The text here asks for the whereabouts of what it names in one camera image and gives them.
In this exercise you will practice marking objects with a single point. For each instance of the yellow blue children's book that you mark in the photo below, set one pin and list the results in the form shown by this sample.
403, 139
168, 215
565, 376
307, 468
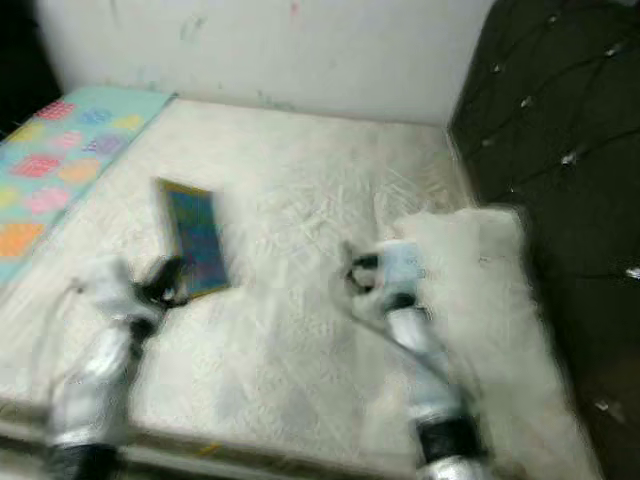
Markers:
195, 240

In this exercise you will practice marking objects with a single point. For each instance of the white pillow with green tree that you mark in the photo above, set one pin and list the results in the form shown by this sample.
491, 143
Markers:
490, 300

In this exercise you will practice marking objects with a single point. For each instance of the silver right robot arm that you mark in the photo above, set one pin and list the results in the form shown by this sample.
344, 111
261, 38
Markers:
430, 370

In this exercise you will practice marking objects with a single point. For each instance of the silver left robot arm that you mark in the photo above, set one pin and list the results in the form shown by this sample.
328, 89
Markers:
100, 390

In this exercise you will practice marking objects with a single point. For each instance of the white quilted mattress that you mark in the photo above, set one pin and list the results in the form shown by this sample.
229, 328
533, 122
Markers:
290, 160

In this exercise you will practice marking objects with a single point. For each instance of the teal blanket with coloured shapes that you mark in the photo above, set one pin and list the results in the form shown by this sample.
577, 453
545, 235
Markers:
50, 170

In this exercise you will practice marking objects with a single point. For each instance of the black tufted headboard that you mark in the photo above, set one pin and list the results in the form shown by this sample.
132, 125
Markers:
560, 80

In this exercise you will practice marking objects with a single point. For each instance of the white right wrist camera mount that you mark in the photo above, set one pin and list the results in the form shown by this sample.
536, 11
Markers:
405, 268

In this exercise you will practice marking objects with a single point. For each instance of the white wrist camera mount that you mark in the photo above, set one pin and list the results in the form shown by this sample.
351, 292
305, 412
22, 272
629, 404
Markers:
405, 268
115, 290

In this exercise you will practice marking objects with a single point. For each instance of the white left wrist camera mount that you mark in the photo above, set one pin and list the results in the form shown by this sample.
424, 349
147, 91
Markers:
115, 290

